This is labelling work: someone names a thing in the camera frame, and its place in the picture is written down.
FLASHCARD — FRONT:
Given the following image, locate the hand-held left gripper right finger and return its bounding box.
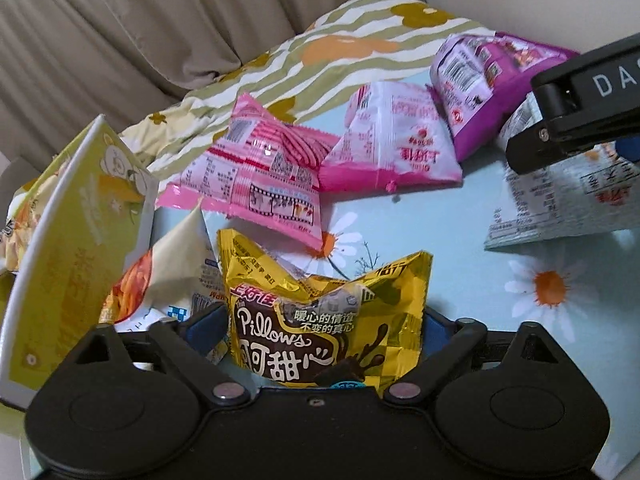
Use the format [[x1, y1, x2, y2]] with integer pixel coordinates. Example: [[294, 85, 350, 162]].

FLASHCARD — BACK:
[[383, 306, 574, 408]]

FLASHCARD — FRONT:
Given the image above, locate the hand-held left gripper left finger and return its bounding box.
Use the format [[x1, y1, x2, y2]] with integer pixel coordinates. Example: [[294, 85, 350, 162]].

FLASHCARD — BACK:
[[64, 305, 251, 408]]

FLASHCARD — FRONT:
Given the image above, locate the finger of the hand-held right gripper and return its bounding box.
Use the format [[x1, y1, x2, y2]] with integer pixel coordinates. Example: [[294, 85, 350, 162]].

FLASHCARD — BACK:
[[505, 127, 640, 177]]

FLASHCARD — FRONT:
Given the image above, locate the white pale blue snack packet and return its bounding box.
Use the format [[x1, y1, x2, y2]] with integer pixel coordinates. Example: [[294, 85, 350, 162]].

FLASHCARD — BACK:
[[483, 104, 640, 252]]

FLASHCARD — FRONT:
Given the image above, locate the gold chocolate snack packet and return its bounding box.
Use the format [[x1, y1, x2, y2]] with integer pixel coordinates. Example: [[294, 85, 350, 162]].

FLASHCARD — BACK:
[[217, 228, 434, 392]]

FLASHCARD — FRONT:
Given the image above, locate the yellow-green cardboard box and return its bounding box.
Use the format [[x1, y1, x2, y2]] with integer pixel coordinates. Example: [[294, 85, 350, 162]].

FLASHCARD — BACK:
[[0, 114, 159, 407]]

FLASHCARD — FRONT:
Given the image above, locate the yellow green chip packet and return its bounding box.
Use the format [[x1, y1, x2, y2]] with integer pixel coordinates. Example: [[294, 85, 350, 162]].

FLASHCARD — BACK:
[[0, 175, 53, 273]]

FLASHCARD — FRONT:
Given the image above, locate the white orange chip packet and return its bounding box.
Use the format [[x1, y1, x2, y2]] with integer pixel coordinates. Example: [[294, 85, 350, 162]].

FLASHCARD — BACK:
[[99, 206, 232, 365]]

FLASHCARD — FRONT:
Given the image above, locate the light blue daisy cloth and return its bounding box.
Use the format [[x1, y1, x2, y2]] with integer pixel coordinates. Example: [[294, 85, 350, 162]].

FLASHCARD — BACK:
[[152, 67, 640, 480]]

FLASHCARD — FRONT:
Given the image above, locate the purple snack packet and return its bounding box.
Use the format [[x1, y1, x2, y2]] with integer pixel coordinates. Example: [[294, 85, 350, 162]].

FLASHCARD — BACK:
[[430, 31, 582, 162]]

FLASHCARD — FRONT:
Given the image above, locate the light pink snack packet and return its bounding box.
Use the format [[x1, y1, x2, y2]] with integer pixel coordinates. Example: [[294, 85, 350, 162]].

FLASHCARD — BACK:
[[319, 80, 464, 194]]

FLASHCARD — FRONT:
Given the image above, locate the pink striped snack packet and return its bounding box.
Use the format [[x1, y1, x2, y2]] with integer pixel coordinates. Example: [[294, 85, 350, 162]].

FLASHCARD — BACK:
[[155, 91, 342, 252]]

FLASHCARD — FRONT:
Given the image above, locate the striped flower blanket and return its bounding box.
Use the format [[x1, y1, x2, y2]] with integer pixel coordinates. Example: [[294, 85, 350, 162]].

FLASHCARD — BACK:
[[119, 0, 497, 172]]

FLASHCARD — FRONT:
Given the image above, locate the beige curtain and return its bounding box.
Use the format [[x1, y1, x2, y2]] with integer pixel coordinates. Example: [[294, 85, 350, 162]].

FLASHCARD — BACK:
[[0, 0, 427, 162]]

